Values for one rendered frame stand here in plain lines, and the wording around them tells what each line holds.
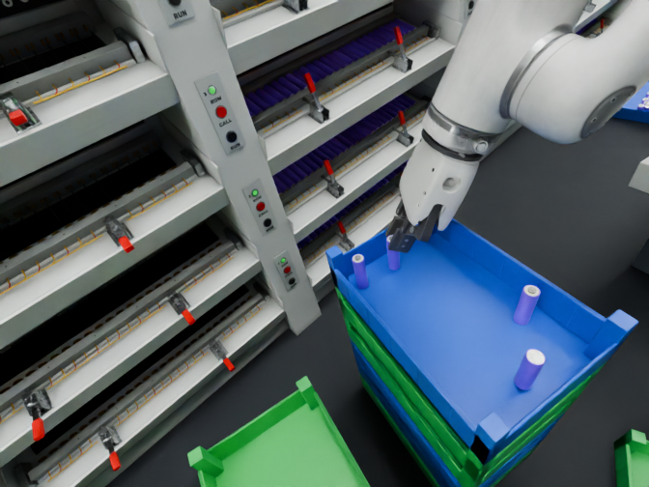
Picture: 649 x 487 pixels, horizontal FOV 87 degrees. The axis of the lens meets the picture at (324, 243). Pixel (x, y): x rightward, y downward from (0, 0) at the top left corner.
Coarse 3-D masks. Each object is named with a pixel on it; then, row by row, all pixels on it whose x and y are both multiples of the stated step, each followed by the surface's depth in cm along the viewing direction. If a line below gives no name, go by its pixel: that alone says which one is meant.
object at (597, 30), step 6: (606, 12) 166; (594, 18) 167; (600, 18) 169; (606, 18) 166; (612, 18) 165; (588, 24) 165; (594, 24) 163; (600, 24) 164; (606, 24) 167; (582, 30) 161; (588, 30) 160; (594, 30) 163; (600, 30) 165; (582, 36) 157; (588, 36) 162; (594, 36) 161
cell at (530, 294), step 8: (528, 288) 41; (536, 288) 41; (528, 296) 40; (536, 296) 40; (520, 304) 42; (528, 304) 41; (520, 312) 43; (528, 312) 42; (520, 320) 44; (528, 320) 44
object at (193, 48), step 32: (96, 0) 53; (128, 0) 43; (192, 0) 45; (160, 32) 45; (192, 32) 47; (192, 64) 49; (224, 64) 52; (192, 96) 51; (192, 128) 54; (224, 160) 58; (256, 160) 63; (256, 224) 69; (288, 224) 75; (288, 320) 93
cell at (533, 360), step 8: (528, 352) 36; (536, 352) 35; (528, 360) 35; (536, 360) 35; (544, 360) 35; (520, 368) 37; (528, 368) 36; (536, 368) 35; (520, 376) 38; (528, 376) 36; (536, 376) 36; (520, 384) 38; (528, 384) 38
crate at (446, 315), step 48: (384, 240) 55; (432, 240) 58; (480, 240) 49; (384, 288) 53; (432, 288) 51; (480, 288) 49; (384, 336) 44; (432, 336) 46; (480, 336) 44; (528, 336) 43; (576, 336) 42; (624, 336) 35; (432, 384) 37; (480, 384) 40; (576, 384) 36; (480, 432) 32
